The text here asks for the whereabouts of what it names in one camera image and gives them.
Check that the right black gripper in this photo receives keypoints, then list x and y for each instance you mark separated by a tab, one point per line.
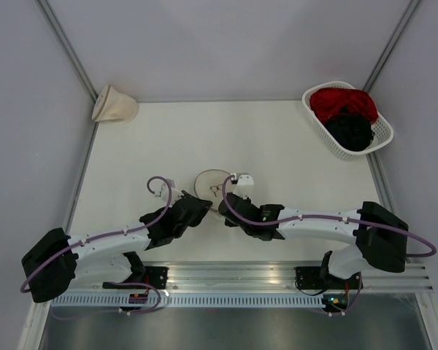
247	200

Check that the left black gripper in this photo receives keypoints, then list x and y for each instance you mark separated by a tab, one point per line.
201	214

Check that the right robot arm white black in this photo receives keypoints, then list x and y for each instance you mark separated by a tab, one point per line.
374	237

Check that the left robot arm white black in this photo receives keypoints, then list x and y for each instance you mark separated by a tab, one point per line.
58	261

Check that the red bra in basket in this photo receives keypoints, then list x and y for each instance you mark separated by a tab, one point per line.
328	102

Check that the black bra in basket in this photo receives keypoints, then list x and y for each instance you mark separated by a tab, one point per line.
350	129

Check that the white plastic laundry basket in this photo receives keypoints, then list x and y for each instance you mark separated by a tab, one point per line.
383	132

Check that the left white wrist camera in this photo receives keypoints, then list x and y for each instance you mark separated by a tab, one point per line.
166	189

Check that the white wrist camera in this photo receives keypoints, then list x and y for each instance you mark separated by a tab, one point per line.
243	185
166	189

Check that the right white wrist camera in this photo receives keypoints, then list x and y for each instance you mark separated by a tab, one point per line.
243	185

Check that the aluminium mounting rail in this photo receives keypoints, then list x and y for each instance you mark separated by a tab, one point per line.
279	276

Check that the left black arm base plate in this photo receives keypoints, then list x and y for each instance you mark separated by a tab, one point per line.
154	276

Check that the white slotted cable duct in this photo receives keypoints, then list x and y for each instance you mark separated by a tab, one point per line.
196	300

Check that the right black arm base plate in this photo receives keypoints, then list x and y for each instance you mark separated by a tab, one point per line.
313	280

